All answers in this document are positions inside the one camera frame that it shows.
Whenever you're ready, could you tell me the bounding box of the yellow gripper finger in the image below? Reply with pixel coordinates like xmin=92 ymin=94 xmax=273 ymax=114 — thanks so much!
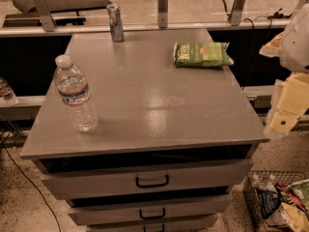
xmin=264 ymin=72 xmax=309 ymax=139
xmin=259 ymin=33 xmax=282 ymax=58

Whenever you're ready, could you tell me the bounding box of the redbull can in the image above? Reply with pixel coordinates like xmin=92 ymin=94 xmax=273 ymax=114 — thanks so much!
xmin=106 ymin=4 xmax=125 ymax=42

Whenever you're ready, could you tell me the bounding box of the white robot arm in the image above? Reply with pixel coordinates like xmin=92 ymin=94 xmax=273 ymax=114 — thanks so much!
xmin=259 ymin=4 xmax=309 ymax=139

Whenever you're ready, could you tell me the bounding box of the clear plastic water bottle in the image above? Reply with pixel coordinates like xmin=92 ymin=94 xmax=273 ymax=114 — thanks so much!
xmin=53 ymin=54 xmax=98 ymax=132

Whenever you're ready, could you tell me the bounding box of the green chip bag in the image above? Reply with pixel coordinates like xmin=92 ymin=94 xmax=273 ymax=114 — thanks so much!
xmin=173 ymin=43 xmax=234 ymax=68

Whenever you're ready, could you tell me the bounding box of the blue snack bag in basket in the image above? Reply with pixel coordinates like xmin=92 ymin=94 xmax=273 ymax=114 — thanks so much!
xmin=256 ymin=184 xmax=281 ymax=218

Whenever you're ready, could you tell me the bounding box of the grey drawer cabinet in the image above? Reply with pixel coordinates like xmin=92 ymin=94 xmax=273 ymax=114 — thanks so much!
xmin=21 ymin=29 xmax=265 ymax=232

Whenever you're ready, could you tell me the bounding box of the right metal bracket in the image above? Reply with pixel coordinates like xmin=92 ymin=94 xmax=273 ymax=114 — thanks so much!
xmin=228 ymin=0 xmax=246 ymax=26

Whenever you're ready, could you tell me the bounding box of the metal bracket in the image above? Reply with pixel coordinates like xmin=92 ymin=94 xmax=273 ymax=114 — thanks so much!
xmin=157 ymin=0 xmax=168 ymax=28
xmin=228 ymin=0 xmax=246 ymax=26
xmin=33 ymin=0 xmax=56 ymax=32

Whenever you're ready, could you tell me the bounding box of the wire basket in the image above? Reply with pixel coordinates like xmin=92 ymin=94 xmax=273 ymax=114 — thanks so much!
xmin=243 ymin=170 xmax=306 ymax=232

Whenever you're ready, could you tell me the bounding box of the middle metal bracket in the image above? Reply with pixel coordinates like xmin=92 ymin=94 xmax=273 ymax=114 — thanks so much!
xmin=157 ymin=0 xmax=168 ymax=28

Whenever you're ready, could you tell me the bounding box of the top drawer black handle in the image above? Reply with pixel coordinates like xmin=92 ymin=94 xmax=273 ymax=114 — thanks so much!
xmin=135 ymin=175 xmax=170 ymax=189

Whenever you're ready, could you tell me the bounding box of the drawer black handle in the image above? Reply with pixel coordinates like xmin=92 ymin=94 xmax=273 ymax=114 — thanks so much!
xmin=143 ymin=224 xmax=165 ymax=232
xmin=139 ymin=208 xmax=166 ymax=220
xmin=135 ymin=175 xmax=170 ymax=189

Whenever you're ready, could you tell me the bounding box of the bottom drawer black handle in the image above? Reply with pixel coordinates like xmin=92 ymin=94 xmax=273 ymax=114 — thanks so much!
xmin=143 ymin=224 xmax=165 ymax=232

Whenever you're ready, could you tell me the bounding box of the middle drawer black handle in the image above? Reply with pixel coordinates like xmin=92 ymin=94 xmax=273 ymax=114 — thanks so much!
xmin=139 ymin=208 xmax=166 ymax=220

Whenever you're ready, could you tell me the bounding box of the metal rail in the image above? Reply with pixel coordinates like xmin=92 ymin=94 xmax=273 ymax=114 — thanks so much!
xmin=0 ymin=19 xmax=290 ymax=38

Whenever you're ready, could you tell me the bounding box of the left metal bracket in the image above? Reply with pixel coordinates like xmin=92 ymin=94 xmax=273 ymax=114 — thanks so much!
xmin=33 ymin=0 xmax=56 ymax=32

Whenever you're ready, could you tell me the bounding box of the black floor cable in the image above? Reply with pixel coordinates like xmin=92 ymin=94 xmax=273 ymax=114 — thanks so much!
xmin=0 ymin=135 xmax=63 ymax=232

